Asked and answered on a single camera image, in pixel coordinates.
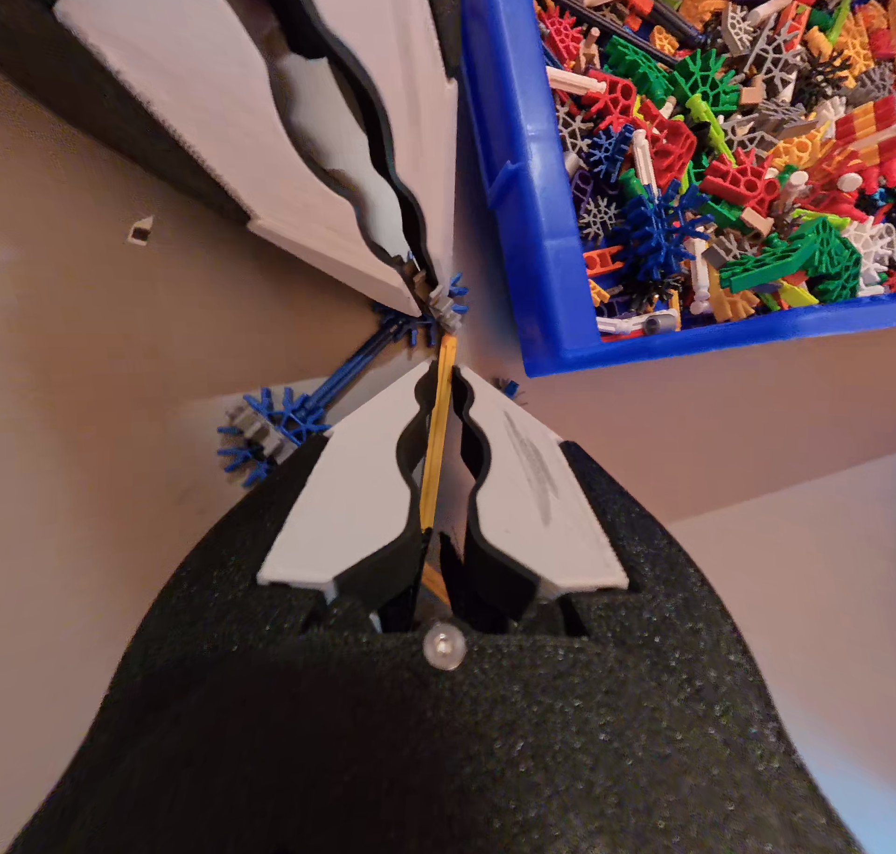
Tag blue toy rod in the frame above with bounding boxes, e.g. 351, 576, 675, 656
304, 318, 414, 414

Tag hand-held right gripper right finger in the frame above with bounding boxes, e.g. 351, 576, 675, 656
451, 364, 630, 622

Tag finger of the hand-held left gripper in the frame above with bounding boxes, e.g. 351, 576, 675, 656
266, 0, 461, 291
53, 0, 423, 318

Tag yellow toy rod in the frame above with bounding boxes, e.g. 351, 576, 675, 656
419, 334, 459, 606

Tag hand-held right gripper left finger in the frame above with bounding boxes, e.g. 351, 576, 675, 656
255, 360, 438, 617

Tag blue plastic bin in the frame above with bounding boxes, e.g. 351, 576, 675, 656
458, 0, 896, 379

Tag pile of colourful toy pieces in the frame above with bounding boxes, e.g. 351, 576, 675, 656
525, 0, 896, 340

